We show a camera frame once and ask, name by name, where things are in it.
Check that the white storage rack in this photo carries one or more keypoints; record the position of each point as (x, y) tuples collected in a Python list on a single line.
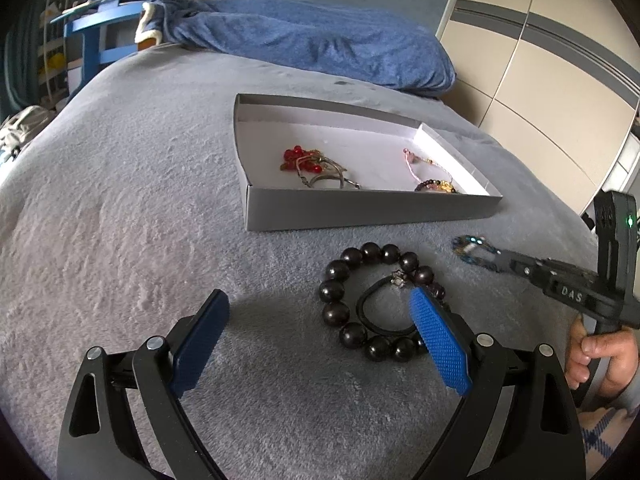
[(52, 25)]

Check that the shallow grey cardboard box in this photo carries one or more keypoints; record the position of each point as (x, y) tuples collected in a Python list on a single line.
[(350, 210)]

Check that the yellow item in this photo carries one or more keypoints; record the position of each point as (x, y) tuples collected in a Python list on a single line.
[(56, 60)]

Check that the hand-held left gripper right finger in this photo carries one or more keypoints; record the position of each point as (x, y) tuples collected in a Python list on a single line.
[(440, 340)]

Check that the red bead charm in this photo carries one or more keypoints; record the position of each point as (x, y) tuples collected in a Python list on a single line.
[(292, 156)]

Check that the fleece lined denim garment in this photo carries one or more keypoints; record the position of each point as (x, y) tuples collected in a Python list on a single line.
[(150, 25)]

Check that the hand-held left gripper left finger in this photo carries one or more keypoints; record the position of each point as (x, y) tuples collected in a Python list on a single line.
[(200, 345)]

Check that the person's right hand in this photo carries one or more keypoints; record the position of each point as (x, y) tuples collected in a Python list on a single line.
[(605, 345)]

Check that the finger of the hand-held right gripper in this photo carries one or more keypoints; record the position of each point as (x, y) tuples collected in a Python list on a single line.
[(520, 262)]

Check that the plaid clothing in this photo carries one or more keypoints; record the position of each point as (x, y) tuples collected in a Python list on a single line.
[(607, 440)]

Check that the blue pillow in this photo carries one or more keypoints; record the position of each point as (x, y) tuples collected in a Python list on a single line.
[(325, 45)]

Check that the beige wardrobe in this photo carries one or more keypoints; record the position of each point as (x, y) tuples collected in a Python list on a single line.
[(525, 85)]

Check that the grey bed blanket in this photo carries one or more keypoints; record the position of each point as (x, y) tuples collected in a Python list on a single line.
[(150, 210)]

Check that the teal curtain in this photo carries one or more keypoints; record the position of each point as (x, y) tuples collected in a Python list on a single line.
[(17, 50)]

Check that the blue shelf with books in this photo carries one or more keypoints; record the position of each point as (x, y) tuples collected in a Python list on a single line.
[(92, 35)]

